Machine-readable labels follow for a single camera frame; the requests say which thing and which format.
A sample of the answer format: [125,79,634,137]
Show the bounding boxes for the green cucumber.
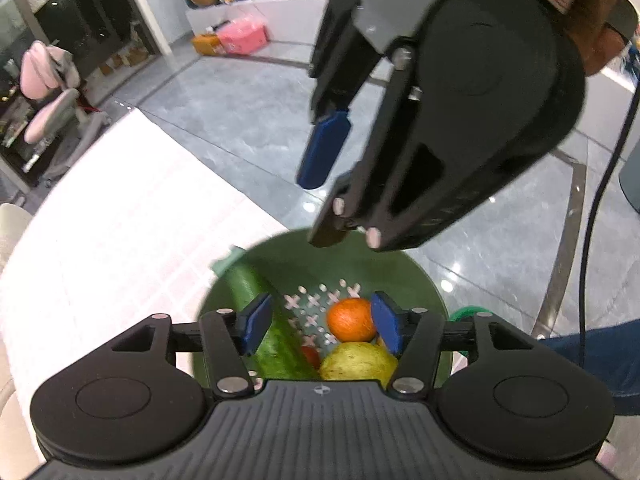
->
[226,263,321,380]

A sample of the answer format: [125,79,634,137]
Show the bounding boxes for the green colander bowl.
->
[202,230,447,394]

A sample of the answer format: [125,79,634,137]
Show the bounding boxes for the orange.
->
[326,298,378,342]

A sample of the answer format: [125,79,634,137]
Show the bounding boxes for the red cherry tomato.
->
[300,346,321,370]

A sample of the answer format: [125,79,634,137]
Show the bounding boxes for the person's right hand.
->
[565,0,626,77]

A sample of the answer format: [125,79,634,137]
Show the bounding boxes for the white tv console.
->
[186,0,329,46]

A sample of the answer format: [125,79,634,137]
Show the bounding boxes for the pink storage box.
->
[216,15,269,55]

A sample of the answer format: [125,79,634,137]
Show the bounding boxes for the pink checked tablecloth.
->
[1,110,282,460]

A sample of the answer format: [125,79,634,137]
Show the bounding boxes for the orange box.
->
[191,34,226,56]

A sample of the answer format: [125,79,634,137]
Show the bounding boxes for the person's blue jeans leg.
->
[537,324,640,416]

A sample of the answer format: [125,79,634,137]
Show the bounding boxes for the beige sofa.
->
[1,203,41,479]

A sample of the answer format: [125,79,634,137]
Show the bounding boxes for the pink office chair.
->
[20,40,111,185]

